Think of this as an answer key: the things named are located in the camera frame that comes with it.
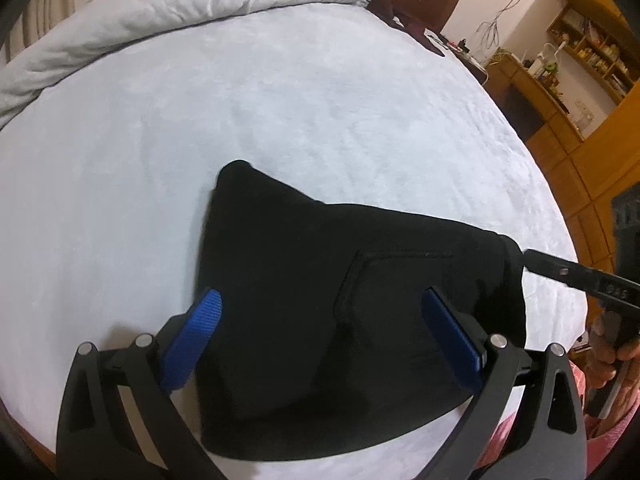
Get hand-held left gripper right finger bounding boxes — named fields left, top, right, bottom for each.
left=415, top=287, right=588, bottom=480

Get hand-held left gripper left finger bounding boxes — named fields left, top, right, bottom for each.
left=56, top=289, right=223, bottom=480

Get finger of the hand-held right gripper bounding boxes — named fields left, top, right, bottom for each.
left=522, top=248, right=602, bottom=289

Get black pants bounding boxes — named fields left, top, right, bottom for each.
left=197, top=160, right=527, bottom=462

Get person's right hand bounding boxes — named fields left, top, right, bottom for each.
left=586, top=316, right=640, bottom=392

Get wooden desk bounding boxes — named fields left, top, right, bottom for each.
left=484, top=52, right=640, bottom=273

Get white bottle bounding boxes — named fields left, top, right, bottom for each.
left=529, top=42, right=569, bottom=80

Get power strip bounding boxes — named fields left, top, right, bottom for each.
left=464, top=54, right=490, bottom=84

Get bed with light blue sheet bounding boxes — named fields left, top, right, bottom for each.
left=0, top=4, right=590, bottom=472

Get grey comforter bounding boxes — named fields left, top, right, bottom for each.
left=0, top=0, right=382, bottom=130

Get beige curtain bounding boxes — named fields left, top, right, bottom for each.
left=0, top=0, right=126, bottom=63

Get white wall socket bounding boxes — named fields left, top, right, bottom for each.
left=574, top=101, right=597, bottom=129

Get wooden wall shelf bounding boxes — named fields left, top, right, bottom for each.
left=546, top=0, right=640, bottom=107

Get hanging wall cables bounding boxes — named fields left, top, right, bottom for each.
left=474, top=0, right=551, bottom=62

